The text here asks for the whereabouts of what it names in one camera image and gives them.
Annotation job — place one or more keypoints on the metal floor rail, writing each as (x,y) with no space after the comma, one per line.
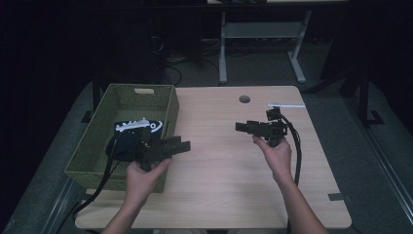
(60,204)
(386,165)

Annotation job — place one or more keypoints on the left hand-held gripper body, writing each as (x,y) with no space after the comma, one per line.
(156,149)

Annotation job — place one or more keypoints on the person's left hand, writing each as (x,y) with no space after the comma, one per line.
(142,183)

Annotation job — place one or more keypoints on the green woven basket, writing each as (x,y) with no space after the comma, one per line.
(94,143)

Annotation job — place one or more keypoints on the white metal desk frame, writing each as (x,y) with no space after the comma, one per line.
(259,30)

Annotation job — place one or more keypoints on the dark blue knit garment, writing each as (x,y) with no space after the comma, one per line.
(126,146)

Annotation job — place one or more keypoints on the grey tape strip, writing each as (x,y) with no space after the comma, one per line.
(337,196)

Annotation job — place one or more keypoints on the black metal stand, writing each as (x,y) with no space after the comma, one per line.
(364,97)

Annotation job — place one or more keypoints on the person's right hand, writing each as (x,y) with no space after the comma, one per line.
(279,161)

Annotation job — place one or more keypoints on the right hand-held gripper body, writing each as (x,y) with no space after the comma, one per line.
(271,130)

